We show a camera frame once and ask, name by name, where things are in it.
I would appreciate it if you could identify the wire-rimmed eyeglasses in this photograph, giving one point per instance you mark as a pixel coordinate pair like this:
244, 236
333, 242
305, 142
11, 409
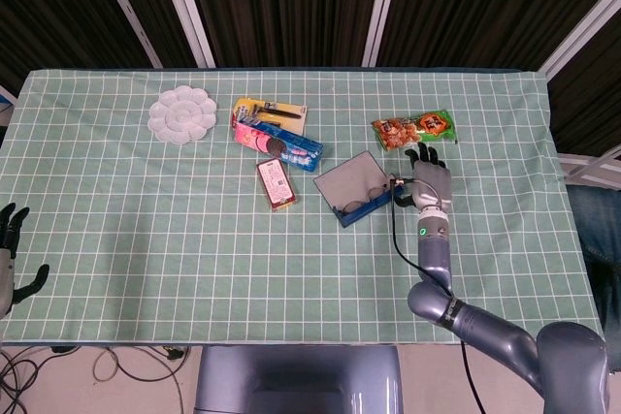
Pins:
376, 191

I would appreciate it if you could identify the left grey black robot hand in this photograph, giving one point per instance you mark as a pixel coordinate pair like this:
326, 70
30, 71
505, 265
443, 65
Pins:
6, 278

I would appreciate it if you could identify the yellow razor blister pack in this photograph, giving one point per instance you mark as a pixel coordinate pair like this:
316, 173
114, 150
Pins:
293, 123

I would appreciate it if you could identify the white metal rack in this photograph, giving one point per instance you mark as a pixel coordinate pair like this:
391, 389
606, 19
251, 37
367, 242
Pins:
582, 167

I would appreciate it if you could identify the white flower paint palette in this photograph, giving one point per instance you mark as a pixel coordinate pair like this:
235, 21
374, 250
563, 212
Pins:
182, 116

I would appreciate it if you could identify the pink blue cookie box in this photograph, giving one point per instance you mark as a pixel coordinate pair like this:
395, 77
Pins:
291, 147

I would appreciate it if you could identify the green white checked tablecloth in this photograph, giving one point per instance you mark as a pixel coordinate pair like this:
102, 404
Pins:
194, 249

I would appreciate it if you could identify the white partition post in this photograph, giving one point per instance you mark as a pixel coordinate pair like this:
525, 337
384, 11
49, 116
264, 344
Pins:
383, 7
128, 11
582, 28
186, 11

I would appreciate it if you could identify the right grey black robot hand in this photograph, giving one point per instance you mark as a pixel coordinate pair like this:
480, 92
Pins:
434, 186

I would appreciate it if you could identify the blue-grey robot torso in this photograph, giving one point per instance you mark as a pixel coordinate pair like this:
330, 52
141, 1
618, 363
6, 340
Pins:
291, 370

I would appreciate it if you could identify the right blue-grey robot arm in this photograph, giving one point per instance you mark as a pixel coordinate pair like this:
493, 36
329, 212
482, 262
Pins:
434, 254

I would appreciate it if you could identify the small red yellow box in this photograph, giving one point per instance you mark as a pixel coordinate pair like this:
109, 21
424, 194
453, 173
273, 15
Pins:
276, 186

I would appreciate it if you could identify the dark blue glasses case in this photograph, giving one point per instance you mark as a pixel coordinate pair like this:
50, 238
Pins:
344, 179

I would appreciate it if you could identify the blue jeans leg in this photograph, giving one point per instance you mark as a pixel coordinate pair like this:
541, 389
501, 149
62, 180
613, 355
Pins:
599, 220

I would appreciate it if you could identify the green orange snack bag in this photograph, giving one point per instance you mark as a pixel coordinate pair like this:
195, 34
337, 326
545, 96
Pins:
412, 128

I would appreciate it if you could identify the white blue board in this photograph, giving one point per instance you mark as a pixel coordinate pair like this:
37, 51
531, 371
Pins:
5, 101

